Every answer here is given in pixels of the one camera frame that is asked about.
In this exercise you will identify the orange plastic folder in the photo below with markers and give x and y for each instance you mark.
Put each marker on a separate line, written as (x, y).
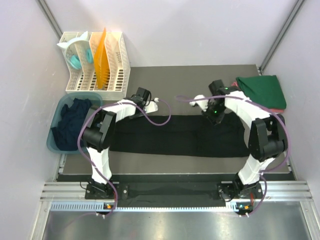
(101, 63)

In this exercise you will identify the black t shirt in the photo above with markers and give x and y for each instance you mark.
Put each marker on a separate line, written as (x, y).
(183, 135)

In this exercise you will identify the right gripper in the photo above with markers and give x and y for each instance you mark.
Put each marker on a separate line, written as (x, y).
(215, 120)

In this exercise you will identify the aluminium frame rail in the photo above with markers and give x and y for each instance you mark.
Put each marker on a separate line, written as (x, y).
(275, 191)

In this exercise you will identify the corner aluminium post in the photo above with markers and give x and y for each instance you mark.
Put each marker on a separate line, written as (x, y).
(47, 12)
(293, 13)

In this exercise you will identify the folded green t shirt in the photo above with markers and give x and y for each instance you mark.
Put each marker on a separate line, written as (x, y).
(264, 90)

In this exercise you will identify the right corner aluminium post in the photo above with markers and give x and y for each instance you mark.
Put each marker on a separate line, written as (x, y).
(293, 13)

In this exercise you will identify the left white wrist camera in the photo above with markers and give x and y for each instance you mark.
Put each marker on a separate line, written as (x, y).
(152, 106)

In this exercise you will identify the teal plastic bin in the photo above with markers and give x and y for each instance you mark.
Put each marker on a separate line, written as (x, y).
(95, 99)

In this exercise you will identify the teal cat ear headphones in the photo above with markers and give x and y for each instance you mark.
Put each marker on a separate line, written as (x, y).
(73, 60)

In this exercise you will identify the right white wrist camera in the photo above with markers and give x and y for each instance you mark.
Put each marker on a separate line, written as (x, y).
(201, 102)

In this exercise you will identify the white file organizer rack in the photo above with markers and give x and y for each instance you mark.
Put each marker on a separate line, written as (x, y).
(85, 80)

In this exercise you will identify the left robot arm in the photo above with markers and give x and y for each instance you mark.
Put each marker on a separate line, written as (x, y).
(98, 135)

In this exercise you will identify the left corner aluminium post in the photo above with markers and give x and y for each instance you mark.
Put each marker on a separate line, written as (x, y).
(47, 12)

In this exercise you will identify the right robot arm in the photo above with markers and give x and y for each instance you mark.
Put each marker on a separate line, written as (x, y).
(267, 138)

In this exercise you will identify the white cable duct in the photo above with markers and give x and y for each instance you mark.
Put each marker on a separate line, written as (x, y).
(83, 206)

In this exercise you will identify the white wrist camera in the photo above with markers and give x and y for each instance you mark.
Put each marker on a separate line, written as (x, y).
(201, 102)
(152, 106)

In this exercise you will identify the navy blue t shirt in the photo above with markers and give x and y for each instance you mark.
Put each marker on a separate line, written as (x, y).
(66, 132)

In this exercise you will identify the folded pink t shirt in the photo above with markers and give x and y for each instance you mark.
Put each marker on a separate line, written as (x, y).
(278, 111)

